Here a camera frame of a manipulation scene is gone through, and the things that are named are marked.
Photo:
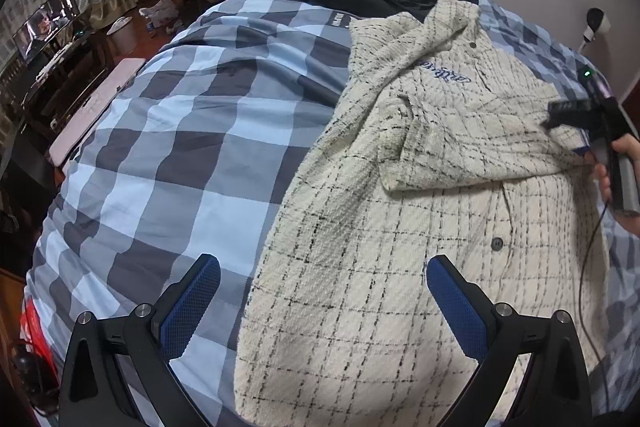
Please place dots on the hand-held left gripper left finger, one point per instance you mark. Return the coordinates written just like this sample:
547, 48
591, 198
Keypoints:
192, 302

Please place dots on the television screen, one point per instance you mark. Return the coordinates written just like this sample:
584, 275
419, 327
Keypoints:
45, 22

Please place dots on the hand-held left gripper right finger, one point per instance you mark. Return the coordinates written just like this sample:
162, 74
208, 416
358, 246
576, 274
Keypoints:
457, 302

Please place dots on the blue checkered blanket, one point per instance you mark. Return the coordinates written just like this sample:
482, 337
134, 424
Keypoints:
175, 157

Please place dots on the pink bench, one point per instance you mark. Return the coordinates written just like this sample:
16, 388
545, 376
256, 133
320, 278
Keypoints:
95, 107

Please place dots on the red object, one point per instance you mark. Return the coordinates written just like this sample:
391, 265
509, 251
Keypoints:
37, 337

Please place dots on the dark television stand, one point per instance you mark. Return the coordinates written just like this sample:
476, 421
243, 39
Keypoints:
55, 82

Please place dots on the white wall device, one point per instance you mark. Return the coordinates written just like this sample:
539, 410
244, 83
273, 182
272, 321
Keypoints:
595, 22

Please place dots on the cream plaid shirt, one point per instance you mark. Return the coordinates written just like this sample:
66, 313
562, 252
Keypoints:
400, 257

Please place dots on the white plastic bag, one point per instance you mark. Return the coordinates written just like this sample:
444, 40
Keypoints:
157, 9

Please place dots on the person's right hand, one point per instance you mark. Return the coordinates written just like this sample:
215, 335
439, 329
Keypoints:
627, 144

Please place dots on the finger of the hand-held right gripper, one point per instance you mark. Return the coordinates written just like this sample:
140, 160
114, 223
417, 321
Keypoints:
575, 114
583, 151

